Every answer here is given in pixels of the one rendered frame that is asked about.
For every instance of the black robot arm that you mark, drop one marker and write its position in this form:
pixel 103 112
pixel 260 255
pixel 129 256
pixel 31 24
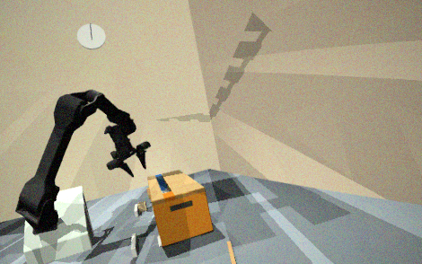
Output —
pixel 37 199

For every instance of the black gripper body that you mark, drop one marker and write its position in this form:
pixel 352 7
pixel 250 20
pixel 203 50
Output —
pixel 124 146

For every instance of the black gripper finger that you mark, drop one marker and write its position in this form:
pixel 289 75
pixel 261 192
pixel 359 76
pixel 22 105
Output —
pixel 141 158
pixel 125 167

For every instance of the brown cube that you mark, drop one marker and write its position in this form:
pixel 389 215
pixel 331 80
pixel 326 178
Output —
pixel 142 206

